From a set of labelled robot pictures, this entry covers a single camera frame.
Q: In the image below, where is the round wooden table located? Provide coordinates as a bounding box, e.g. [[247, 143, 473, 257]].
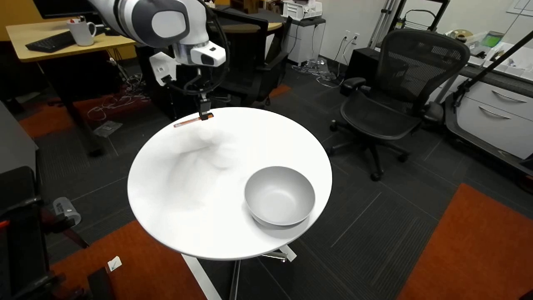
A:
[[220, 21, 284, 35]]

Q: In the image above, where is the stand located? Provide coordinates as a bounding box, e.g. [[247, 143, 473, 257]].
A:
[[451, 41, 533, 110]]

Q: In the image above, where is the black keyboard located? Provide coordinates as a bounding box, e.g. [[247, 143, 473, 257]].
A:
[[25, 30, 78, 54]]

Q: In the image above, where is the white mug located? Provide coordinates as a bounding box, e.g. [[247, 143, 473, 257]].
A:
[[66, 16, 97, 47]]

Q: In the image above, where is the orange and silver pen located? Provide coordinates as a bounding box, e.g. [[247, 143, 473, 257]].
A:
[[173, 113, 214, 128]]

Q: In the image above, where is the grey bowl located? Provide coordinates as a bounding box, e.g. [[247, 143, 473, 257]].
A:
[[244, 165, 316, 229]]

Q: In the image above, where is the black mesh office chair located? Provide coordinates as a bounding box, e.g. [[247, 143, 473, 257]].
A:
[[329, 29, 471, 182]]

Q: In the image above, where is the white printer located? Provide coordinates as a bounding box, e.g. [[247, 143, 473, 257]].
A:
[[282, 0, 324, 21]]

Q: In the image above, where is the grey cabinet with drawers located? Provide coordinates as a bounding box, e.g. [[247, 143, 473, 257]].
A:
[[433, 74, 533, 161]]

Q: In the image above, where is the wooden top desk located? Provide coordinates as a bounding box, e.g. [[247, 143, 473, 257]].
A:
[[6, 18, 138, 158]]

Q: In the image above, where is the white drawer cabinet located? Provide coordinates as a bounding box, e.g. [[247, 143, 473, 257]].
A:
[[285, 17, 326, 66]]

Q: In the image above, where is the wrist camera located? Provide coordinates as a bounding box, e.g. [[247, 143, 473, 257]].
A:
[[149, 52, 178, 87]]

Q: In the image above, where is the clear plastic cylinder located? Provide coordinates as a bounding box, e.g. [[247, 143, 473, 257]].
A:
[[52, 197, 82, 226]]

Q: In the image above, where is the white cable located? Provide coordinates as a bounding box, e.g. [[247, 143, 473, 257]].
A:
[[85, 73, 151, 122]]

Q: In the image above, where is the monitor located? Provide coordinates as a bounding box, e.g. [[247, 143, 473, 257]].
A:
[[32, 0, 100, 20]]

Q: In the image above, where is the black computer tower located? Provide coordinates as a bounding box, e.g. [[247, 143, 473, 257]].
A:
[[340, 47, 380, 96]]

